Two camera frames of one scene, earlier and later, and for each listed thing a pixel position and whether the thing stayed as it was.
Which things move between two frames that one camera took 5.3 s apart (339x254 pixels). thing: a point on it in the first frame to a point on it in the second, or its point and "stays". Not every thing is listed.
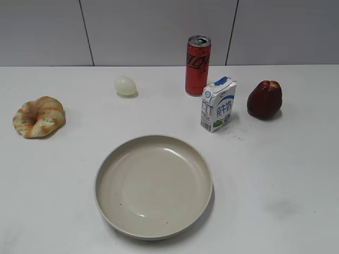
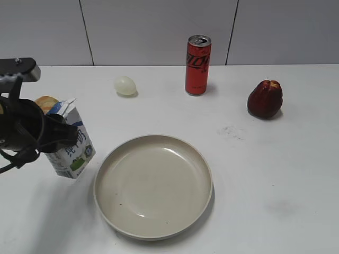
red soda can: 198,54 stays
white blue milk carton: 216,102 to 70,161
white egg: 125,87 stays
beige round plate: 153,186 stays
